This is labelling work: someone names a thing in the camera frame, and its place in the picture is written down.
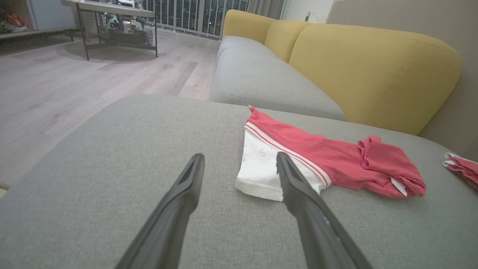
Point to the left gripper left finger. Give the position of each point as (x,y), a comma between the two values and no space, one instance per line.
(175,213)

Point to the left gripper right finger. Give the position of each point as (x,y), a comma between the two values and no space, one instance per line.
(313,224)

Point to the red and white basketball jersey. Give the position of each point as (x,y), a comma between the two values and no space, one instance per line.
(336,160)

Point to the red shorts with white stripe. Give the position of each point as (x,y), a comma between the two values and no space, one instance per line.
(465,166)

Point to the grey sofa chaise seat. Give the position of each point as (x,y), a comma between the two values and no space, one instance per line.
(112,168)

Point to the large grey sofa seat cushion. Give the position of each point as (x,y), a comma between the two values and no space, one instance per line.
(261,82)

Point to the large yellow sofa back cushion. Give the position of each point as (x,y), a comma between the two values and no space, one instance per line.
(373,74)

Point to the small grey sofa seat cushion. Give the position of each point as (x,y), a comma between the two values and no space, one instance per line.
(239,43)

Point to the medium yellow sofa back cushion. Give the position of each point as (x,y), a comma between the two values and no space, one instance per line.
(285,37)

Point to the grey wheeled machine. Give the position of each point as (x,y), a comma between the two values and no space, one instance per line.
(123,28)

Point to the dark barred window railing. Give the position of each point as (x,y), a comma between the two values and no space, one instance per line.
(194,15)

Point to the small yellow sofa back cushion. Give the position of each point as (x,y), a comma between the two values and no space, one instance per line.
(242,22)

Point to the table with black metal legs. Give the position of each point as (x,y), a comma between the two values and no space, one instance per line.
(112,9)

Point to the grey curtain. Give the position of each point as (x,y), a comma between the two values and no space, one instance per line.
(267,7)

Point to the low white shelf unit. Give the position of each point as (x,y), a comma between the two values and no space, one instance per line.
(52,15)

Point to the colourful toy pile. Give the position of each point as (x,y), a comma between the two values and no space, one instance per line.
(15,20)

